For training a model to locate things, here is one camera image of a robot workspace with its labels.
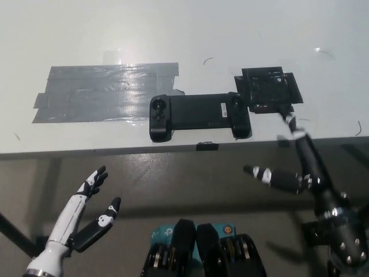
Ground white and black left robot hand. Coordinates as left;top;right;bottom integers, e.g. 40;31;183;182
27;166;122;274

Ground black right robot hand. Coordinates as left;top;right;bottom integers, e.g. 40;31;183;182
243;112;352;219

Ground black robot torso blocks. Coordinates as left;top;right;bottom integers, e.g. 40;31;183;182
141;218;268;277

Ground black game controller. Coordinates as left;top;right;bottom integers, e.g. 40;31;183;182
149;91;251;143

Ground black diagonal table leg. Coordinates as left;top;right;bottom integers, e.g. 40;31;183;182
0;212;40;259

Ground black tape patch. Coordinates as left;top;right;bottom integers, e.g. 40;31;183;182
234;65;304;114

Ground dark circuit board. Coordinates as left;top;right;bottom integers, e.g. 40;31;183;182
241;68;291;106

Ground teal cardboard box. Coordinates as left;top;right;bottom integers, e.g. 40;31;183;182
151;222;237;262

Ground black tape piece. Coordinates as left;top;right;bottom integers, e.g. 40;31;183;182
195;141;219;152

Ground gray duct tape patch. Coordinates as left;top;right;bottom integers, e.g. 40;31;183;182
31;62;186;124

